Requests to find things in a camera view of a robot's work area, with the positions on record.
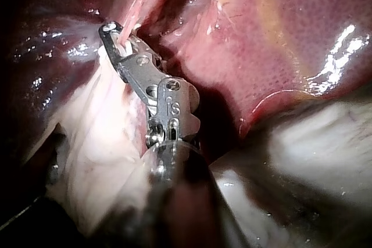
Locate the right arm instrument jaw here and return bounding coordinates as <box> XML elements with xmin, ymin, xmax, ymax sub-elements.
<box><xmin>130</xmin><ymin>37</ymin><xmax>160</xmax><ymax>56</ymax></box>
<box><xmin>99</xmin><ymin>21</ymin><xmax>126</xmax><ymax>68</ymax></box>

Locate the dark red liver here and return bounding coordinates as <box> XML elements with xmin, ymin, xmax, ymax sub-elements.
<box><xmin>0</xmin><ymin>0</ymin><xmax>372</xmax><ymax>191</ymax></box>

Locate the white clip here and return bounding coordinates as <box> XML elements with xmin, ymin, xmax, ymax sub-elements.
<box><xmin>116</xmin><ymin>40</ymin><xmax>135</xmax><ymax>57</ymax></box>

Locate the thin tube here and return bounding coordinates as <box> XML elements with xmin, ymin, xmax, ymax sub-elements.
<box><xmin>119</xmin><ymin>0</ymin><xmax>173</xmax><ymax>46</ymax></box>

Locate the right arm instrument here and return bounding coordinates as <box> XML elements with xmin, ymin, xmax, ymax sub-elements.
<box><xmin>117</xmin><ymin>52</ymin><xmax>202</xmax><ymax>148</ymax></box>

